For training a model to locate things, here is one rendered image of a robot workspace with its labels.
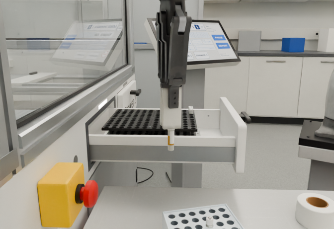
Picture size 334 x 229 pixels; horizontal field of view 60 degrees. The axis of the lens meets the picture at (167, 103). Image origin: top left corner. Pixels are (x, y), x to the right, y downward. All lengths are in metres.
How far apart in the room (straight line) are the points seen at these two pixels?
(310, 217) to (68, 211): 0.42
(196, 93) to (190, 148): 1.08
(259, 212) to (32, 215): 0.42
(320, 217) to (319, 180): 0.51
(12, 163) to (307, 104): 3.73
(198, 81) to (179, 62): 1.29
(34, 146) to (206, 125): 0.56
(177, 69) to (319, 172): 0.79
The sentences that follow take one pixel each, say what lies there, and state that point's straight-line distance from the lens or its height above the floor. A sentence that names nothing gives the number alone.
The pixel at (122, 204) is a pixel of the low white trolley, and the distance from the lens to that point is 0.66.
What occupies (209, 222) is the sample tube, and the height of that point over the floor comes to 0.81.
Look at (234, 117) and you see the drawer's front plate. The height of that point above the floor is 0.93.
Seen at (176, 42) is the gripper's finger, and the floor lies 1.10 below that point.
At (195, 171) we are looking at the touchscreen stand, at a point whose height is 0.28.
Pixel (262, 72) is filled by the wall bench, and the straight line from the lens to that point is 3.75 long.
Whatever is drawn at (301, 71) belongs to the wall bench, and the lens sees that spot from 3.87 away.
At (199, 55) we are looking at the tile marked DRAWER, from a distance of 1.59.
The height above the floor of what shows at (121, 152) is 0.86.
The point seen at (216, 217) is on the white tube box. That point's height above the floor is 0.79.
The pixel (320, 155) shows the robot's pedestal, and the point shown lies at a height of 0.74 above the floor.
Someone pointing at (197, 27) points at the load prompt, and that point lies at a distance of 1.73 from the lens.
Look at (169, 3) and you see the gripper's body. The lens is 0.42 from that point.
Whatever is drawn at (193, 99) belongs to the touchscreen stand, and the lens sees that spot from 1.70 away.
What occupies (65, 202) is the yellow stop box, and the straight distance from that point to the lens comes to 0.45.
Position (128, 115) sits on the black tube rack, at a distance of 0.79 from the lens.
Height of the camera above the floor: 1.11
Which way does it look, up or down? 13 degrees down
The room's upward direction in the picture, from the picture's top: straight up
